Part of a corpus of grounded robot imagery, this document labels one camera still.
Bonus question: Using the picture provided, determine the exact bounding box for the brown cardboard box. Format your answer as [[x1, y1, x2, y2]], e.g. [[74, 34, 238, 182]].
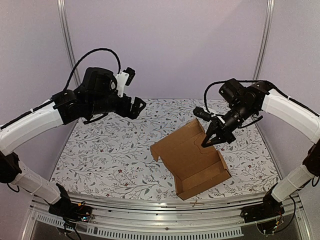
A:
[[150, 119, 231, 201]]

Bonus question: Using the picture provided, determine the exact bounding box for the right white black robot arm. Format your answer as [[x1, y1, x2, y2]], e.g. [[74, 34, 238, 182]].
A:
[[193, 78, 320, 218]]

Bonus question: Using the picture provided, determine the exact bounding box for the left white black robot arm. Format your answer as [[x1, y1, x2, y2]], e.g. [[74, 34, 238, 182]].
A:
[[0, 67, 146, 217]]

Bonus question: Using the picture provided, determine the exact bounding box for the floral patterned table mat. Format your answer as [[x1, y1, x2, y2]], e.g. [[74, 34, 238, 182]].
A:
[[50, 99, 279, 201]]

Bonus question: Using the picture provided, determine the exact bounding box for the small wooden stick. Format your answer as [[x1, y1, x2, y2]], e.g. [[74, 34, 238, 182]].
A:
[[190, 199, 204, 208]]

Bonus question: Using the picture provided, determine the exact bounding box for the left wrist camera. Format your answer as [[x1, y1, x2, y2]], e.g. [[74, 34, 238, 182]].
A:
[[115, 67, 136, 98]]

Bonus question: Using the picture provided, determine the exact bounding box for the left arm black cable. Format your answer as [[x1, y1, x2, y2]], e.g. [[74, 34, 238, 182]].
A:
[[63, 48, 122, 91]]

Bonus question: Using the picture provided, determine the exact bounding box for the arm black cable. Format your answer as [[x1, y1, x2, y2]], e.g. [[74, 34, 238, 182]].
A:
[[203, 79, 276, 113], [63, 48, 122, 91]]

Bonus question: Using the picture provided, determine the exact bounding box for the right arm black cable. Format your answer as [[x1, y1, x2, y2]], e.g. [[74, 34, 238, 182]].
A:
[[203, 79, 276, 113]]

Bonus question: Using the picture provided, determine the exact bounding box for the right aluminium frame post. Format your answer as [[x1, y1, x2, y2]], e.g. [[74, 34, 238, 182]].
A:
[[252, 0, 275, 80]]

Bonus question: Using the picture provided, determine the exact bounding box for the aluminium frame post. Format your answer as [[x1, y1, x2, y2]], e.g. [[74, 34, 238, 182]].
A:
[[252, 0, 275, 80], [56, 0, 82, 86]]

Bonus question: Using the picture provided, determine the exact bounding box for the aluminium front rail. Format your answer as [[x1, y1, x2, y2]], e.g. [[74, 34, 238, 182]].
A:
[[21, 192, 313, 240]]

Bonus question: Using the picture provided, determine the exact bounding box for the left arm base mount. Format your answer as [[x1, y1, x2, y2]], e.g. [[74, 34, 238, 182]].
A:
[[48, 183, 93, 222]]

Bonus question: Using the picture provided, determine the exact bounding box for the left aluminium frame post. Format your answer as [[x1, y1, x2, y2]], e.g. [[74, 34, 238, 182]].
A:
[[56, 0, 82, 86]]

